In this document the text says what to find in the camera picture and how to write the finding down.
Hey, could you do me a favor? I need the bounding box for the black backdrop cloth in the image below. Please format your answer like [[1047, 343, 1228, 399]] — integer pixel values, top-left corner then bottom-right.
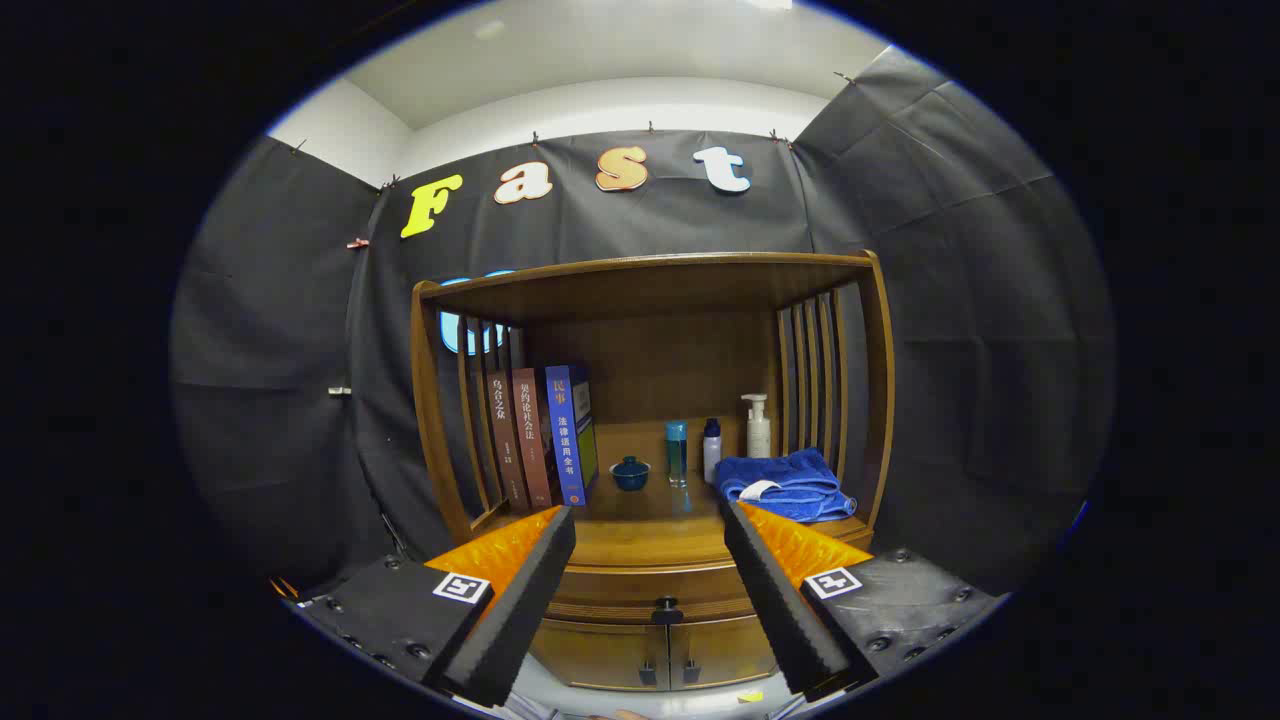
[[170, 45, 1116, 601]]

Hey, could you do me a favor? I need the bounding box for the blue book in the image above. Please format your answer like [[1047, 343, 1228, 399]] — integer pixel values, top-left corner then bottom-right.
[[545, 363, 593, 507]]

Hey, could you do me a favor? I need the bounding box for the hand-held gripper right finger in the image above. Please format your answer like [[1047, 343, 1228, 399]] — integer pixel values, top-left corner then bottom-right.
[[720, 498, 1006, 701]]

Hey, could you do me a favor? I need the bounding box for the green book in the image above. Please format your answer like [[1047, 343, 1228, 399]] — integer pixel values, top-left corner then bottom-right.
[[577, 415, 601, 493]]

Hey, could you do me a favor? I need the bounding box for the blue folded towel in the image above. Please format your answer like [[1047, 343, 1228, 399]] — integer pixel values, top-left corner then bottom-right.
[[714, 447, 858, 524]]

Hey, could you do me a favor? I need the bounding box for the white pump bottle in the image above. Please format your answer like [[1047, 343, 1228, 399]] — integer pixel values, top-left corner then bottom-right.
[[741, 393, 772, 459]]

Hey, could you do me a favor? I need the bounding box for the wooden cabinet door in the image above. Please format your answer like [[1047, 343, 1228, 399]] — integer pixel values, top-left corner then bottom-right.
[[530, 620, 670, 692], [668, 614, 780, 689]]

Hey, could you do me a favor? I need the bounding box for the wooden drawer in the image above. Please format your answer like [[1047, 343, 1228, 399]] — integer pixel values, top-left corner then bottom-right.
[[545, 562, 761, 627]]

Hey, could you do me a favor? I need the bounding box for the brown book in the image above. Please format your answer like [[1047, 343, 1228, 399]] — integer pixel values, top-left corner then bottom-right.
[[486, 372, 531, 513], [511, 367, 557, 509]]

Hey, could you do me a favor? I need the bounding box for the wooden cabinet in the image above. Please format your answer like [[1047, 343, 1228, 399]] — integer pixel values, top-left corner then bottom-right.
[[410, 250, 896, 693]]

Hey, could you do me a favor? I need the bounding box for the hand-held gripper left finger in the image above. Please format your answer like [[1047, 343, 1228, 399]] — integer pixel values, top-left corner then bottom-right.
[[283, 505, 578, 708]]

